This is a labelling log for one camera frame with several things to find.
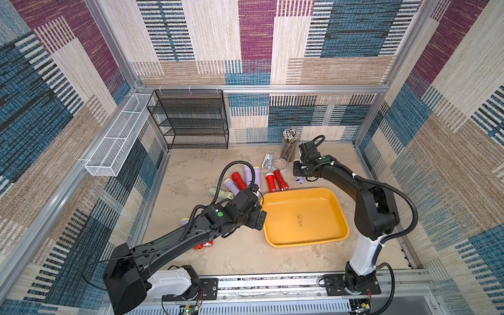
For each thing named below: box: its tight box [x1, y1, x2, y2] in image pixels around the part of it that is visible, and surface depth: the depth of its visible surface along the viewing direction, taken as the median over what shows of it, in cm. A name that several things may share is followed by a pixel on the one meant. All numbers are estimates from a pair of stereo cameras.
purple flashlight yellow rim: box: [223, 177, 241, 197], surface depth 101 cm
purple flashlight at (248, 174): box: [243, 164, 253, 188], surface depth 105 cm
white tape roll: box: [272, 157, 289, 170], surface depth 113 cm
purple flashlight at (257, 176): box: [253, 166, 262, 191], surface depth 107 cm
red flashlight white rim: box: [265, 173, 277, 193], surface depth 104 cm
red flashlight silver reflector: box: [273, 169, 289, 191], surface depth 104 cm
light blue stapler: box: [261, 152, 273, 170], surface depth 111 cm
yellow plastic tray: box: [261, 187, 350, 249], surface depth 94 cm
